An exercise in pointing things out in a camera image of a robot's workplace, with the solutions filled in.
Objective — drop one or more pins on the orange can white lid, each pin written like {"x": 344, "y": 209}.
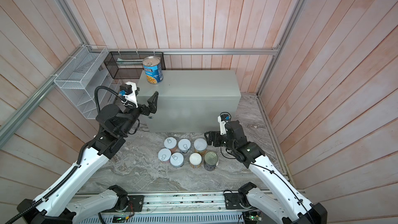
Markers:
{"x": 195, "y": 160}
{"x": 200, "y": 146}

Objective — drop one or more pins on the aluminium frame rail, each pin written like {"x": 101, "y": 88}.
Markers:
{"x": 16, "y": 120}

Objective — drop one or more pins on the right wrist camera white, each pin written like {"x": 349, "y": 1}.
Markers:
{"x": 223, "y": 119}

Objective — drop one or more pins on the pull-tab can rear middle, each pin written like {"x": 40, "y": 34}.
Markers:
{"x": 184, "y": 146}

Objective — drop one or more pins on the pull-tab can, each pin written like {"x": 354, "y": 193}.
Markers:
{"x": 164, "y": 155}
{"x": 184, "y": 146}
{"x": 177, "y": 160}
{"x": 171, "y": 144}

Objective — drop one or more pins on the orange can white lid front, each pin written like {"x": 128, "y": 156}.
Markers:
{"x": 195, "y": 160}

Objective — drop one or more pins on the black mesh basket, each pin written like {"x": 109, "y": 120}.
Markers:
{"x": 129, "y": 64}

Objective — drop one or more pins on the white wire mesh shelf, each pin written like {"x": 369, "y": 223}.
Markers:
{"x": 82, "y": 74}

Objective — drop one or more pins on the grey metal cabinet box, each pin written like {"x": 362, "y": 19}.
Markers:
{"x": 190, "y": 101}

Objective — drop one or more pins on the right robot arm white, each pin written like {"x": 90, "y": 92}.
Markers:
{"x": 288, "y": 206}

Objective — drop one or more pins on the blue soup can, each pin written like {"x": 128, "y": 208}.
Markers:
{"x": 153, "y": 69}

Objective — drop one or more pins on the pull-tab can rear left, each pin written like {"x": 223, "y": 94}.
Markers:
{"x": 171, "y": 144}

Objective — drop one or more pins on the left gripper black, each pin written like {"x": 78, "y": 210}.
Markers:
{"x": 152, "y": 105}

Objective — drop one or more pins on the pull-tab can front left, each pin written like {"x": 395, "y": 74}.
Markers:
{"x": 164, "y": 155}

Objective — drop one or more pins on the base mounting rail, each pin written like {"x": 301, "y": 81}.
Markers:
{"x": 209, "y": 207}

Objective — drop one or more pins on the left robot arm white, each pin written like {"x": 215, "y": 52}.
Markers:
{"x": 117, "y": 112}

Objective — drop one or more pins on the dark tomato can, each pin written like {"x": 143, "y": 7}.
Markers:
{"x": 211, "y": 160}

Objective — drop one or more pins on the pull-tab can front middle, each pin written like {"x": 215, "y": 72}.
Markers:
{"x": 177, "y": 160}

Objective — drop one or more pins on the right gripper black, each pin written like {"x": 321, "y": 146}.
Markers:
{"x": 209, "y": 139}

